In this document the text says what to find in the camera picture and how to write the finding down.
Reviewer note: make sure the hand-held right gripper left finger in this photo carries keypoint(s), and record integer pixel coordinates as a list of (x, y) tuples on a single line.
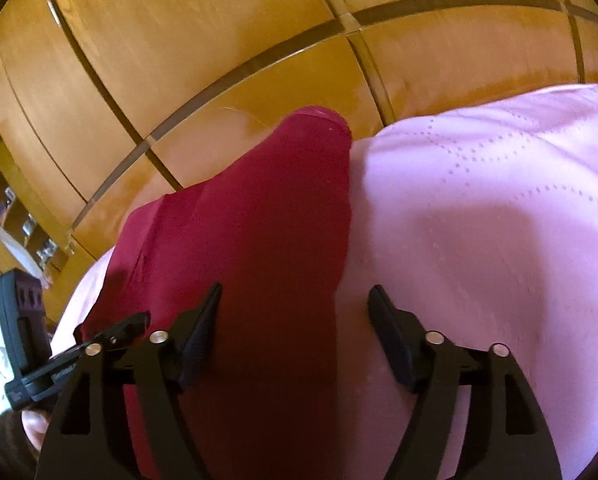
[(199, 330)]

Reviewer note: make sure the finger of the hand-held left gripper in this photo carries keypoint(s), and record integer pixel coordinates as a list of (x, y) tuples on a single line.
[(126, 327)]

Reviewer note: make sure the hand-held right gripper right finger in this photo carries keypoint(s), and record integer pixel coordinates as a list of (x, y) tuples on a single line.
[(391, 330)]

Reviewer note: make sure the dark red garment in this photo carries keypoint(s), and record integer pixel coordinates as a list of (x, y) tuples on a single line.
[(259, 240)]

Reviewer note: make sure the person's left hand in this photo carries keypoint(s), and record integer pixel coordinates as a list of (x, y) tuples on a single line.
[(36, 427)]

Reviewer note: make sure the wooden shelf with small items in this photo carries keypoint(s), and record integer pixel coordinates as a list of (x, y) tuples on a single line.
[(24, 230)]

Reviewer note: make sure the pink dotted bedsheet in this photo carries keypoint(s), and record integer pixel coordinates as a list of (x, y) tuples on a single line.
[(479, 240)]

